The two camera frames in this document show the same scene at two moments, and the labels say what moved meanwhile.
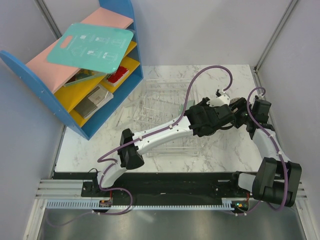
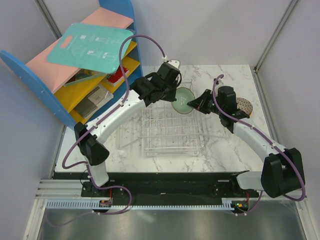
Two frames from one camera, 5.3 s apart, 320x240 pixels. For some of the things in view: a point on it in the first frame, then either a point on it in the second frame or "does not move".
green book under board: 84,75 does not move
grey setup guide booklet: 97,99 does not move
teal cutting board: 91,47 does not move
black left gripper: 204,104 to 171,97
